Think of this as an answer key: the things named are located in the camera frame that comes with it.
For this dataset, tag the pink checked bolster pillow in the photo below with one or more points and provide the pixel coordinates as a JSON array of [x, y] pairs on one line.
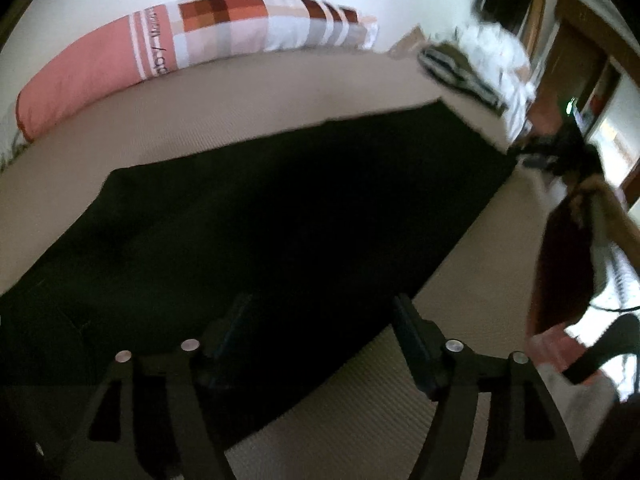
[[100, 60]]

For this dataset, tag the floral print pillow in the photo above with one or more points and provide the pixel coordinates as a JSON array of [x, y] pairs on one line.
[[7, 142]]

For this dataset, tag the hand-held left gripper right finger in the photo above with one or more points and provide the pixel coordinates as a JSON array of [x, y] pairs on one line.
[[412, 340]]

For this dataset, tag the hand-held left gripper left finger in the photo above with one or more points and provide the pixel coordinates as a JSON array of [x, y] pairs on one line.
[[236, 327]]

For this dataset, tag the dark striped cloth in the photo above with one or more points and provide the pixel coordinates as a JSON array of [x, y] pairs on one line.
[[450, 67]]

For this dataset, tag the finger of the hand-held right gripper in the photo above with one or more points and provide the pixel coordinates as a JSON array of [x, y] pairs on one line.
[[530, 152]]

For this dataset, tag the brown wooden door frame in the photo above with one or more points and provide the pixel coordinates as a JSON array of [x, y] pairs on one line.
[[575, 30]]

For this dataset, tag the black pants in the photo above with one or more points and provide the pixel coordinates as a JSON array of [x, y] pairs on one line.
[[250, 210]]

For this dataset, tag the beige bed mattress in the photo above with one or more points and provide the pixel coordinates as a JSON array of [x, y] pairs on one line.
[[300, 90]]

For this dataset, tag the dark red cloth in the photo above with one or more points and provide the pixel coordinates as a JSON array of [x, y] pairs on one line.
[[562, 265]]

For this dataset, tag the white clothes pile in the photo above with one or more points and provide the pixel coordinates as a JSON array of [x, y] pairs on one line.
[[505, 55]]

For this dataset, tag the person's right forearm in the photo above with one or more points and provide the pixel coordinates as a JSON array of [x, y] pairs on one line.
[[612, 215]]

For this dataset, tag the brown cardboard box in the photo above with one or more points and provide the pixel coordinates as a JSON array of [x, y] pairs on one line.
[[407, 42]]

